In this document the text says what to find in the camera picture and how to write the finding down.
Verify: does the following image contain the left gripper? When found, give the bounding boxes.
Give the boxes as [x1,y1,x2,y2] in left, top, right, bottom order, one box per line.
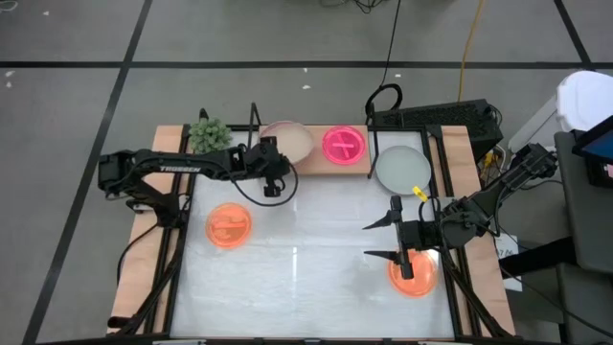
[246,136,292,198]

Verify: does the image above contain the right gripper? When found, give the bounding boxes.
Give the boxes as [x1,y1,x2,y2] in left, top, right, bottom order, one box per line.
[361,195,444,282]

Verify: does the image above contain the orange translucent plate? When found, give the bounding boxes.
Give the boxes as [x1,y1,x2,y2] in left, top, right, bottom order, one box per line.
[387,248,440,299]
[205,201,254,249]

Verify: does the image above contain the peach opaque plate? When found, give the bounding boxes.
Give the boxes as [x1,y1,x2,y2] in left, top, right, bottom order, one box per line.
[258,120,317,167]

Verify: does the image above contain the large pink translucent plate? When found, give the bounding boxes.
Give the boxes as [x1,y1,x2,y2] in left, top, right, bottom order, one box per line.
[321,125,367,167]

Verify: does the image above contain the cream white plate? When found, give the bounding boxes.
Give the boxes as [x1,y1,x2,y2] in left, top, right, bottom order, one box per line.
[374,145,433,196]

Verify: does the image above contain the small pink translucent plate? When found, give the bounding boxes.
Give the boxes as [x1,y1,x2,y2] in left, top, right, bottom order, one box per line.
[325,128,363,163]

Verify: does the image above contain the green potted plant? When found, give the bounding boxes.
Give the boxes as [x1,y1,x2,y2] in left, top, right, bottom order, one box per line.
[188,117,234,155]

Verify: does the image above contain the white paper sheet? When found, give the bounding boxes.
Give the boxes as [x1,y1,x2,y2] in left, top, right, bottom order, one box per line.
[497,232,524,293]

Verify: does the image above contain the grey cabinet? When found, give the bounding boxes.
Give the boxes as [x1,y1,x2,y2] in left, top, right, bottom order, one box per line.
[554,129,613,275]

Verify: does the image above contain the tablet with blue screen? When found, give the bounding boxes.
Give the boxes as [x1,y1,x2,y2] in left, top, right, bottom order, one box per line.
[571,114,613,160]

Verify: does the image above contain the white plastic cover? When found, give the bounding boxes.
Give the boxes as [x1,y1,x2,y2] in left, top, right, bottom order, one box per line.
[555,70,613,133]

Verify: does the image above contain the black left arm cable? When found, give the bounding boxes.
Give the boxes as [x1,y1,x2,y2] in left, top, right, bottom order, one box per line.
[228,160,300,208]

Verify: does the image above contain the black rig frame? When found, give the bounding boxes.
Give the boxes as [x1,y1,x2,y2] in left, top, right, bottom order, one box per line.
[107,123,516,342]

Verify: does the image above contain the black hanging cable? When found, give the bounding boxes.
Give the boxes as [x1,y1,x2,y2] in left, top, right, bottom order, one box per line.
[364,0,404,119]

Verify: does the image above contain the yellow hanging cable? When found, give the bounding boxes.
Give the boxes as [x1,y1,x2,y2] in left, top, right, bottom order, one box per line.
[457,0,488,103]

